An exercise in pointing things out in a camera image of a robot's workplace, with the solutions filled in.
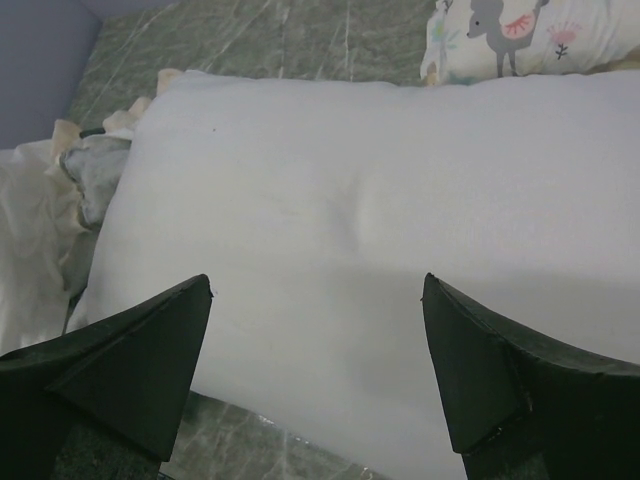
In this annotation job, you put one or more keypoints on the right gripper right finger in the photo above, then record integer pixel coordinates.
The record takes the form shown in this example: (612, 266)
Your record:
(522, 405)

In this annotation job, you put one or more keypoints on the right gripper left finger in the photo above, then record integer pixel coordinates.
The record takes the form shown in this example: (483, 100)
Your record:
(104, 401)

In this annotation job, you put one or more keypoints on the grey pillowcase with cream trim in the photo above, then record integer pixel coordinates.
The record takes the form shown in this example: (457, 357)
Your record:
(54, 198)

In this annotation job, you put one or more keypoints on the white pillow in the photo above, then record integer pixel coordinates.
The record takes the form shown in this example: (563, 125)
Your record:
(316, 209)

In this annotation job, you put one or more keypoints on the floral print pillow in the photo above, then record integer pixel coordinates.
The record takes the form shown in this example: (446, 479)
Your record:
(472, 41)

